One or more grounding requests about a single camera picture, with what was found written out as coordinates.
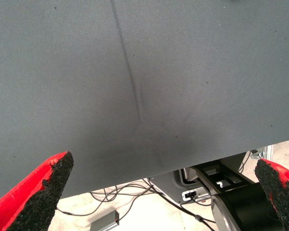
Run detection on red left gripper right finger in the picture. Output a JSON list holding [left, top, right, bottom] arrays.
[[254, 158, 289, 231]]

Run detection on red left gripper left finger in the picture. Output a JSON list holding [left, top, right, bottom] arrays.
[[0, 151, 74, 231]]

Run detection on grey power strip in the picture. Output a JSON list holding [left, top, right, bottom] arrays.
[[90, 210, 120, 231]]

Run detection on dark grey table cloth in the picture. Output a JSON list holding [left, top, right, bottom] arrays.
[[0, 0, 289, 205]]

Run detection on black cylinder with silver ring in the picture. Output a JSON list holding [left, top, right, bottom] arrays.
[[210, 182, 289, 231]]

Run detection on aluminium frame profile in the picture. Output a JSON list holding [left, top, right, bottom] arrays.
[[250, 145, 274, 161]]

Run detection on thin black floor cable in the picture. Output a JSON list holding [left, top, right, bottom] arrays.
[[55, 187, 147, 217], [90, 179, 164, 203]]

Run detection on black frame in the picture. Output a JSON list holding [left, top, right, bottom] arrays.
[[192, 160, 258, 195]]

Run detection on thick black floor cable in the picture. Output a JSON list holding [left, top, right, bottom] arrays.
[[143, 178, 217, 231]]

